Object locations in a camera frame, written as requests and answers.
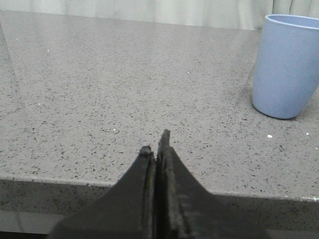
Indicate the white curtain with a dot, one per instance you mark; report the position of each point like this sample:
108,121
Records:
235,14

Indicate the blue plastic cup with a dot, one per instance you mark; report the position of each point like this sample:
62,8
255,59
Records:
287,65

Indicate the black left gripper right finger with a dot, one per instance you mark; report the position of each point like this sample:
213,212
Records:
185,210

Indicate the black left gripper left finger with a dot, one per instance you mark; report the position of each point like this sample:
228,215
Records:
126,211

